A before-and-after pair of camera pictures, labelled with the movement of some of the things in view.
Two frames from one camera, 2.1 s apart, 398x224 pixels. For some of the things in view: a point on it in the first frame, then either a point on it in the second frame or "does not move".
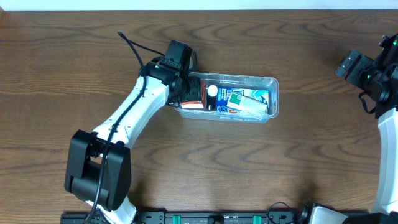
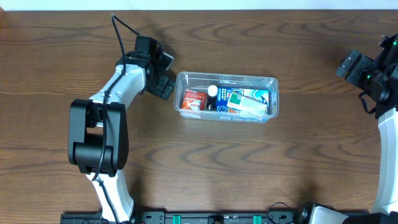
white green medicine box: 249,107 does not move
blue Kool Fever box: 222,94 does not move
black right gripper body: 354,70 does not move
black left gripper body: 195,90 -> 162,87
